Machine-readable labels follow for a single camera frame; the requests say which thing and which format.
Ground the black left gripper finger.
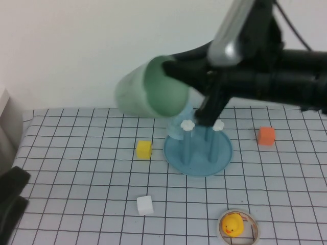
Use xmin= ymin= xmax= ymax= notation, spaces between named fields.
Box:
xmin=0 ymin=165 xmax=32 ymax=205
xmin=0 ymin=195 xmax=29 ymax=242

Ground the yellow rubber duck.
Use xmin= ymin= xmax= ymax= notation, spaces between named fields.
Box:
xmin=221 ymin=213 xmax=244 ymax=237

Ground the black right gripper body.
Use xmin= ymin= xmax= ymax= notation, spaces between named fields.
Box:
xmin=195 ymin=0 xmax=285 ymax=126

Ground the white box beside table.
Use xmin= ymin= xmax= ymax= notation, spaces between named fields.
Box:
xmin=0 ymin=86 xmax=25 ymax=179

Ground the light green plastic cup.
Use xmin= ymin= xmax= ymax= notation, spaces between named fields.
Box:
xmin=114 ymin=55 xmax=190 ymax=119

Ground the blue cup stand with pegs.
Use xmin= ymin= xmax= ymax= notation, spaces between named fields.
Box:
xmin=163 ymin=119 xmax=234 ymax=177

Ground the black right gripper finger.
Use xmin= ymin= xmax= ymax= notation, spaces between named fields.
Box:
xmin=162 ymin=60 xmax=215 ymax=91
xmin=171 ymin=42 xmax=213 ymax=62

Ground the light blue plastic cup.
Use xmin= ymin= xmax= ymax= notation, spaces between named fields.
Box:
xmin=167 ymin=103 xmax=197 ymax=140

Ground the black right camera cable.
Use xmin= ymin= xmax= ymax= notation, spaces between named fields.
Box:
xmin=274 ymin=0 xmax=314 ymax=52

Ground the orange cube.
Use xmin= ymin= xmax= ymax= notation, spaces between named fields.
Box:
xmin=257 ymin=127 xmax=276 ymax=146

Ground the yellow cube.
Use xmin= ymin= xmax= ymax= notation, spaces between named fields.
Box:
xmin=136 ymin=140 xmax=153 ymax=160

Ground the white cube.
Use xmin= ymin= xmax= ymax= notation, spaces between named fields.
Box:
xmin=136 ymin=195 xmax=155 ymax=216

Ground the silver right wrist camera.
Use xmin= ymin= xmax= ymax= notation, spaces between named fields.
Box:
xmin=207 ymin=0 xmax=258 ymax=66

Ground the white tape roll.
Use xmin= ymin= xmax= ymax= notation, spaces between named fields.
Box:
xmin=217 ymin=208 xmax=262 ymax=245

